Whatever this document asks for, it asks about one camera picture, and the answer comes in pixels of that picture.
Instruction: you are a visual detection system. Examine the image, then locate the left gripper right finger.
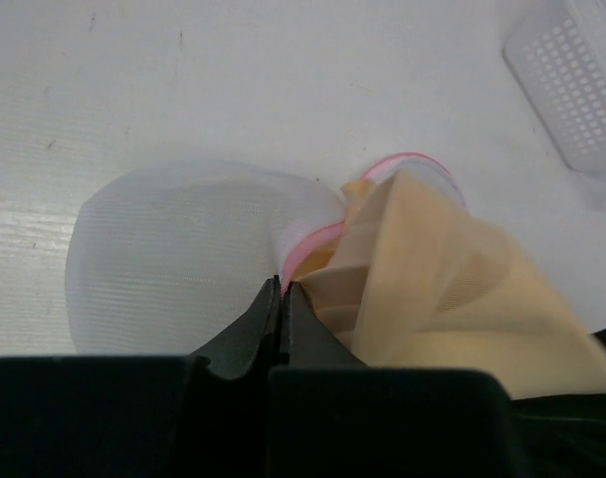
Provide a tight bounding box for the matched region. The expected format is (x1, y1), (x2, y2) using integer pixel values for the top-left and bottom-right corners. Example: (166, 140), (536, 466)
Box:
(280, 283), (357, 368)

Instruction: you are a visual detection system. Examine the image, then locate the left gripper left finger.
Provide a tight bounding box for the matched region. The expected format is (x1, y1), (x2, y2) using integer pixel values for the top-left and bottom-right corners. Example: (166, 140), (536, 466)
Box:
(189, 276), (282, 381)

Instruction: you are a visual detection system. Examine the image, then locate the beige bra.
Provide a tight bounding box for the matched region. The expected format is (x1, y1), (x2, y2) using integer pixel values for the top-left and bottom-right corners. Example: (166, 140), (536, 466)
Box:
(298, 172), (606, 399)

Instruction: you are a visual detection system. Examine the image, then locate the white mesh laundry bag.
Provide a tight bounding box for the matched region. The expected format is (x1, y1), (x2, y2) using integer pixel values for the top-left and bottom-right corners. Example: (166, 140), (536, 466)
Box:
(64, 151), (471, 358)

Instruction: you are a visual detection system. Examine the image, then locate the white plastic basket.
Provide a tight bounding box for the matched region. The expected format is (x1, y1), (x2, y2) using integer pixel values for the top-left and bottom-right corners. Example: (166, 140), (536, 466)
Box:
(504, 1), (606, 174)

